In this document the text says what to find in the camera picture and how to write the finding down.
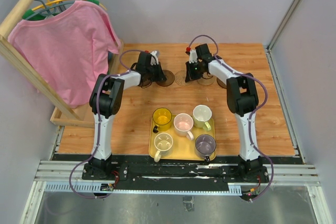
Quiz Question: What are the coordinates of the cream mug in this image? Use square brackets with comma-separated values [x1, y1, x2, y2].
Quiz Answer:
[154, 132, 174, 162]

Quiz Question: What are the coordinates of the wooden clothes rack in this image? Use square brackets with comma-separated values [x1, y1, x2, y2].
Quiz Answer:
[1, 0, 123, 125]

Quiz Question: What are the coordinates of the pale green mug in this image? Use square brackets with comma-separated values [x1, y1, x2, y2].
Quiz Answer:
[193, 104, 212, 132]

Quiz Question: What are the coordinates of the yellow plastic tray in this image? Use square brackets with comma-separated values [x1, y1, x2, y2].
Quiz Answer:
[149, 115, 216, 161]

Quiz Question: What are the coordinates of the woven rattan coaster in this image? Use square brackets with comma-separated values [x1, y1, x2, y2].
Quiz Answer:
[197, 72, 215, 86]
[175, 70, 193, 87]

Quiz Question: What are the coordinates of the pink t-shirt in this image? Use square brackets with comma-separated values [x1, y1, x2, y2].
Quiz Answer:
[8, 1, 121, 108]

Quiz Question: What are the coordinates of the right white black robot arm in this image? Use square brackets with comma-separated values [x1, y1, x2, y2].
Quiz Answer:
[185, 50, 269, 182]

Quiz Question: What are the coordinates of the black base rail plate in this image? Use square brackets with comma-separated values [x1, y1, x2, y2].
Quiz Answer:
[82, 155, 271, 183]

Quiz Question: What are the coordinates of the pink white mug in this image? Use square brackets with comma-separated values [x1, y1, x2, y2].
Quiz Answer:
[173, 113, 194, 141]

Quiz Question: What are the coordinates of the purple mug black rim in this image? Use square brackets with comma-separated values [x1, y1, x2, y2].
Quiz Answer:
[195, 134, 216, 162]

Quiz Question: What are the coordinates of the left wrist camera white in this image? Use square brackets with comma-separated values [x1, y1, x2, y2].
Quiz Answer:
[150, 50, 160, 66]

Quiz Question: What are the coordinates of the yellow mug black rim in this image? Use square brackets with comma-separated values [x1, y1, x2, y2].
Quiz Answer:
[152, 108, 172, 133]

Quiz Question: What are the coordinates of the grey clothes hanger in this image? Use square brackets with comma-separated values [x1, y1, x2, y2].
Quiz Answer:
[22, 0, 74, 20]

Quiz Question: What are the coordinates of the dark brown coaster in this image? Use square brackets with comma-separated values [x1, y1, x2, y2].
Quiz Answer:
[138, 76, 152, 89]
[216, 78, 227, 89]

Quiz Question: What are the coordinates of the white slotted cable duct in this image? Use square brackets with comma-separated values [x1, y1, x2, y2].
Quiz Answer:
[43, 183, 242, 196]

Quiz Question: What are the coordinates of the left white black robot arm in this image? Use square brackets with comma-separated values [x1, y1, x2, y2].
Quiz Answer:
[82, 50, 166, 180]

